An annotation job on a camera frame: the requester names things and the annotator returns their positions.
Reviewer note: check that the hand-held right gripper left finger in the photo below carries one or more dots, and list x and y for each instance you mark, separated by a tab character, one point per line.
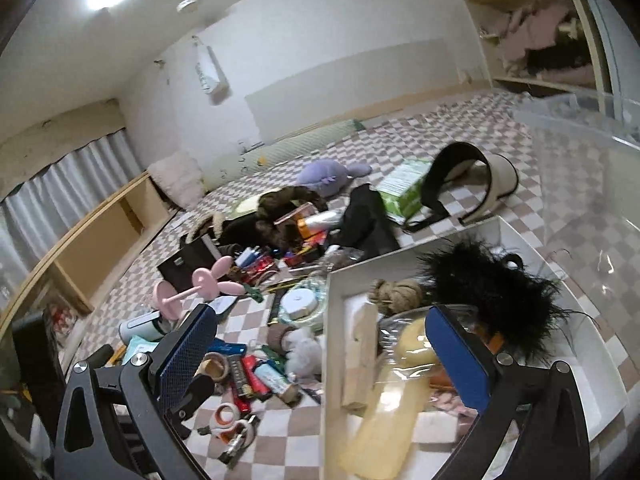
187	350

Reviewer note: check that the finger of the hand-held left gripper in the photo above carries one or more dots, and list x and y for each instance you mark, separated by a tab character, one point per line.
197	392

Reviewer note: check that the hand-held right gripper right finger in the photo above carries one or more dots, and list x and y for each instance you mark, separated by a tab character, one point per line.
457	355

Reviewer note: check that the yellow dome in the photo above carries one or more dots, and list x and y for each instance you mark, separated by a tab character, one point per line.
412	342

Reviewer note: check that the black feather duster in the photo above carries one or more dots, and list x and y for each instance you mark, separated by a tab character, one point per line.
495	285

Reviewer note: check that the light wooden block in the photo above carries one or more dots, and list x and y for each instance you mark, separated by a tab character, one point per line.
362	360

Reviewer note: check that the white cardboard box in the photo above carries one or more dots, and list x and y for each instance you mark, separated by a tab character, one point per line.
575	385

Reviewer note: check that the brown tape roll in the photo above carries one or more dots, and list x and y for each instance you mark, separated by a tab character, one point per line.
215	367

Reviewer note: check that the brown leather wallet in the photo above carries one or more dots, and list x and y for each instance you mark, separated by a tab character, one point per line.
492	342

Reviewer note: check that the black gold-print bar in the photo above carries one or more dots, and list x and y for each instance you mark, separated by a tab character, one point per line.
240	385

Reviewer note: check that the teal wet wipes pack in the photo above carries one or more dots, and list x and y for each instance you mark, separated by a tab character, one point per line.
140	352

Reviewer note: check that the pink bead bag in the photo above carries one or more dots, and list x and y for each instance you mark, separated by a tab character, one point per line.
452	402

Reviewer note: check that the white cylindrical appliance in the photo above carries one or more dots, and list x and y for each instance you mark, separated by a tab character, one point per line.
142	327

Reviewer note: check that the framed bear picture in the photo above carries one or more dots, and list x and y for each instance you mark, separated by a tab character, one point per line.
62	322

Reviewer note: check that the white sachet packet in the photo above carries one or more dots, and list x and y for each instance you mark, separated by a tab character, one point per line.
225	305

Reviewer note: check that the red rectangular pack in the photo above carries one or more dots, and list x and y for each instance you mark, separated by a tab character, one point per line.
255	380

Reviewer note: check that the pink rabbit-ear stand mirror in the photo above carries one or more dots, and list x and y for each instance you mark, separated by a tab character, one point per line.
210	280

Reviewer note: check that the green label tube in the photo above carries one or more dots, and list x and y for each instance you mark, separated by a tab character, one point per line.
275	382

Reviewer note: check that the black box with label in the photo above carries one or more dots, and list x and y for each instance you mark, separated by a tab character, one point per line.
187	265

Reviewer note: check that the green clip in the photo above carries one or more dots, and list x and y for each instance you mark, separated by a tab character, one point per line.
254	292

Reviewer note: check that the brown white cupcake plush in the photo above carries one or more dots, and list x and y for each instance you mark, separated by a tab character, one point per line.
300	355

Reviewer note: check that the red glossy packet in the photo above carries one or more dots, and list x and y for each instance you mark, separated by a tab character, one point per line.
260	267

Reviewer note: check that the white disc in clear wrap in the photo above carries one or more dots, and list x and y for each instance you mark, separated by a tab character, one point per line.
300	305

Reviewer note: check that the brown fur headband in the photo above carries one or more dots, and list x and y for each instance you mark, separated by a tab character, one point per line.
210	222

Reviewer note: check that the black garment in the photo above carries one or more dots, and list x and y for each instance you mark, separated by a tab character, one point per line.
240	230

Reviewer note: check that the white paper slip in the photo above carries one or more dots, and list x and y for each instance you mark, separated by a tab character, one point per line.
184	217

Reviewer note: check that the wooden bedside shelf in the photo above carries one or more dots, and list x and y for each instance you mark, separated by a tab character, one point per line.
100	240

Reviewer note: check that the black cloth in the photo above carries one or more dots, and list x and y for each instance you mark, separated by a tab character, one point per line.
365	220

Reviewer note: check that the brown fuzzy plush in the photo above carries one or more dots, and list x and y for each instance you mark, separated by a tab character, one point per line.
280	210

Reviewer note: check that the white fluffy pillow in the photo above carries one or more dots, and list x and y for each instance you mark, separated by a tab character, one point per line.
175	180

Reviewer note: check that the green tissue box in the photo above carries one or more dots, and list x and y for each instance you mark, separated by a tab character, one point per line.
405	190

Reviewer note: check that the pink orange box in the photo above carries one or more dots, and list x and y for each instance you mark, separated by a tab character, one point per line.
297	212

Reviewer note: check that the grey curtain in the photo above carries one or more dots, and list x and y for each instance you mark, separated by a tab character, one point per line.
60	190

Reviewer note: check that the black beige sun visor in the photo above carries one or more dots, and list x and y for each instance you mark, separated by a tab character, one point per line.
500	175

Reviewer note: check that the silver tube orange cap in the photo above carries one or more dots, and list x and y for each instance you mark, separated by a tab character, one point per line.
322	222

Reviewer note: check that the purple plush toy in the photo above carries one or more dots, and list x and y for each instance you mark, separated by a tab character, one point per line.
325	177

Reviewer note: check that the green bolster pillow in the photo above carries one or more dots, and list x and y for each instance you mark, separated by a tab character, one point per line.
290	152

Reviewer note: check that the clear plastic storage bin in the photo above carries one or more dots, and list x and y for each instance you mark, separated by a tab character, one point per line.
585	170

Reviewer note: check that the pile of clothes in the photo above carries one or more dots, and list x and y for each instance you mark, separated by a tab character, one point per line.
540	35

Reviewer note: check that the wooden wardrobe niche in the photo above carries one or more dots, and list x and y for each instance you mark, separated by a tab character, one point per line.
482	25

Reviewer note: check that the smoke detector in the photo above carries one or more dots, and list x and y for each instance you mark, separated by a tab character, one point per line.
187	5

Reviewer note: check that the white wall switches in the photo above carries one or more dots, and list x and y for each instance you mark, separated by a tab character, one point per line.
243	146

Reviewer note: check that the white wall panel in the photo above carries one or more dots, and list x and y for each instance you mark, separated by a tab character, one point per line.
350	85

